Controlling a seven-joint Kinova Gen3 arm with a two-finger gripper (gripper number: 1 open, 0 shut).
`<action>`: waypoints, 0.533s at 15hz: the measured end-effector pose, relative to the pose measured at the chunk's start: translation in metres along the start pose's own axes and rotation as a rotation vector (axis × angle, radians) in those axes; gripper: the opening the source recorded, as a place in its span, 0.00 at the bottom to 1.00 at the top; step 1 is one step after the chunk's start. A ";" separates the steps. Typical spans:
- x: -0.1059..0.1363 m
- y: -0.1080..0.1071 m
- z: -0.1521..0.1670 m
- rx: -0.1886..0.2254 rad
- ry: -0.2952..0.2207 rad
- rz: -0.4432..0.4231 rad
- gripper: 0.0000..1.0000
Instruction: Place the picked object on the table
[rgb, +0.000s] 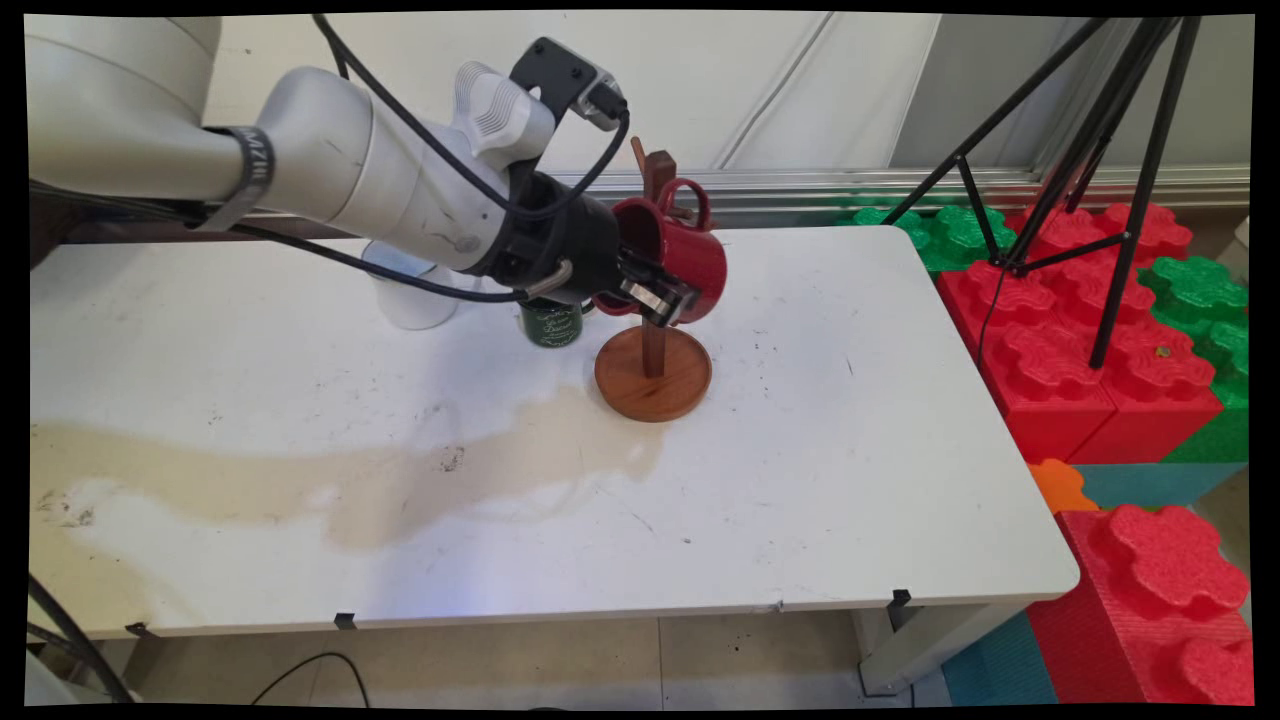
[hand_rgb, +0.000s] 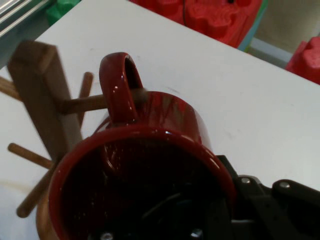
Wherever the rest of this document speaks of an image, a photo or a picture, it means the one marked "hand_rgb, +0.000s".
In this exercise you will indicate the wooden mug tree stand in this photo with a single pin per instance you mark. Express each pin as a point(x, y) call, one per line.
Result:
point(37, 82)

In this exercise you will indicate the large red foam block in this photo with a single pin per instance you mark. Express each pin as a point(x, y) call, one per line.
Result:
point(307, 60)

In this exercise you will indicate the green foam block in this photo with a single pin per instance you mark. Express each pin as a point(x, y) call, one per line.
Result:
point(60, 10)

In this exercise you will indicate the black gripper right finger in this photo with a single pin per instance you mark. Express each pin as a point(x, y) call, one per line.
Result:
point(270, 212)

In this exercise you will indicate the red ceramic mug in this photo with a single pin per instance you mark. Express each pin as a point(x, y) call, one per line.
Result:
point(175, 112)

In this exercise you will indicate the teal foam block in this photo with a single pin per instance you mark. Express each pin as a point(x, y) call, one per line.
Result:
point(257, 22)

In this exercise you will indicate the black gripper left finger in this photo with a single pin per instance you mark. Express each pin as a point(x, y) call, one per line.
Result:
point(215, 225)

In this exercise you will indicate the aluminium wall rail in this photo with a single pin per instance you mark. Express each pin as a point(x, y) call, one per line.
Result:
point(15, 15)

